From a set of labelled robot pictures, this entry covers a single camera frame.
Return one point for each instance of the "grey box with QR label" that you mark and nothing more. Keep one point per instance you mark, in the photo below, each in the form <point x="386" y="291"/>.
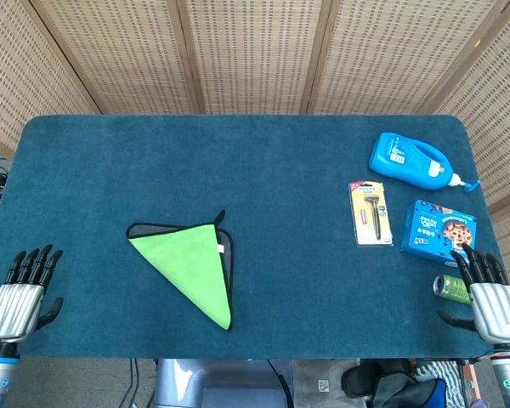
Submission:
<point x="319" y="384"/>

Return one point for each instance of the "black and blue bag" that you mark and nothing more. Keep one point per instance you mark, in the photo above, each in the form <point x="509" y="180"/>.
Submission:
<point x="408" y="395"/>

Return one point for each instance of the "razor in yellow blister pack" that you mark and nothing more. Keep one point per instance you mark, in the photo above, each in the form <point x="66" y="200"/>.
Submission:
<point x="372" y="214"/>

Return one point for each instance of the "blue detergent bottle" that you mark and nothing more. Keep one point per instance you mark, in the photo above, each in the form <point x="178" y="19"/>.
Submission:
<point x="404" y="159"/>

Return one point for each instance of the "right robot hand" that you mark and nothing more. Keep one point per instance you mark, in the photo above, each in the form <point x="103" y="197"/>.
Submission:
<point x="497" y="314"/>

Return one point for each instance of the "green drink can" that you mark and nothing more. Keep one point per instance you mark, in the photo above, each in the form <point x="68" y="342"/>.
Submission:
<point x="450" y="287"/>

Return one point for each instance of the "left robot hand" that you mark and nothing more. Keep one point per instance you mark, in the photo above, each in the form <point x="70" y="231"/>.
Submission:
<point x="13" y="312"/>

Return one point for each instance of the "black slipper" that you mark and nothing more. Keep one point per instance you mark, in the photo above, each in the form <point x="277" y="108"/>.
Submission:
<point x="361" y="378"/>

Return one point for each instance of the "grey and green cloth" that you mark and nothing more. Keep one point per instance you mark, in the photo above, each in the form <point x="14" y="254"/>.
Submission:
<point x="187" y="259"/>

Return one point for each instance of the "black white striped cloth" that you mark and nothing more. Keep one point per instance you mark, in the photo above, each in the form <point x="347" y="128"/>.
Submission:
<point x="450" y="378"/>

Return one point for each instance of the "blue cookie box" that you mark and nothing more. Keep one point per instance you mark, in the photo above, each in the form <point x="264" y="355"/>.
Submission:
<point x="429" y="229"/>

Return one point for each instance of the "teal table cover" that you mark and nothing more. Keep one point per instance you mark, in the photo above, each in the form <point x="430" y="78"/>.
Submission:
<point x="259" y="170"/>

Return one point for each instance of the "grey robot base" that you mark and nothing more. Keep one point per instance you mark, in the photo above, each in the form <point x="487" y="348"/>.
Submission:
<point x="212" y="382"/>

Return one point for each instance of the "woven folding screen panel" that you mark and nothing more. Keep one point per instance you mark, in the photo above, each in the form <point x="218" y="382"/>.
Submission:
<point x="17" y="85"/>
<point x="123" y="55"/>
<point x="255" y="55"/>
<point x="399" y="55"/>
<point x="501" y="106"/>

